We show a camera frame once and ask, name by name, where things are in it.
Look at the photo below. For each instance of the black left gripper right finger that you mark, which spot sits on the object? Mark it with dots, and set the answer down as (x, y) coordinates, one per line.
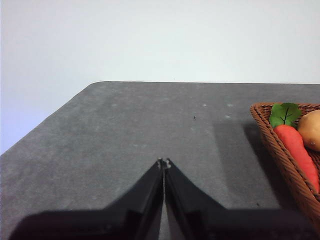
(237, 225)

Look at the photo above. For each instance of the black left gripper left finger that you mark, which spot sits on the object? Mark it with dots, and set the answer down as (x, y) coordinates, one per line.
(100, 225)

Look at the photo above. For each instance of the brown wicker basket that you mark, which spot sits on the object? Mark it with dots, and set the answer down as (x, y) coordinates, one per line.
(282, 160)

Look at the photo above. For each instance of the orange carrot with green leaf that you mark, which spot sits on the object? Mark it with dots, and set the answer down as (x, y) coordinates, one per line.
(295, 145)

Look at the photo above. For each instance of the yellow-brown potato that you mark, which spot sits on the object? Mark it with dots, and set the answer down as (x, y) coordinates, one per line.
(311, 130)

